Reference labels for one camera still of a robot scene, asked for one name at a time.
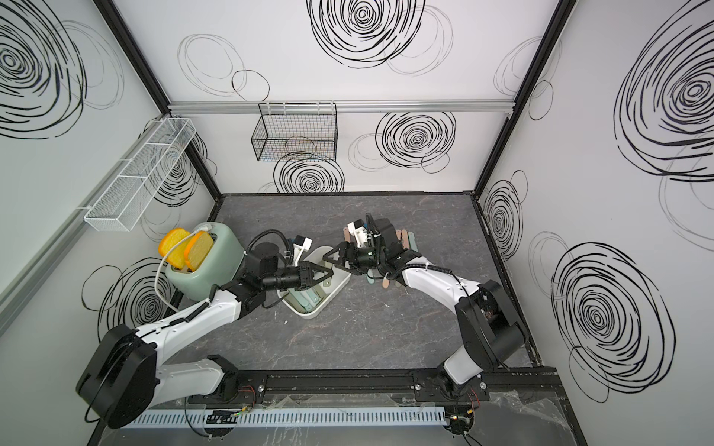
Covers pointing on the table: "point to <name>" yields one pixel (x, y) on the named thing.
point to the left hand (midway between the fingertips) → (331, 275)
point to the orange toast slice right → (197, 249)
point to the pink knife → (385, 282)
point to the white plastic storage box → (330, 287)
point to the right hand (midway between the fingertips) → (329, 263)
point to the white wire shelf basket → (122, 203)
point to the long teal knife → (306, 298)
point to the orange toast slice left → (168, 241)
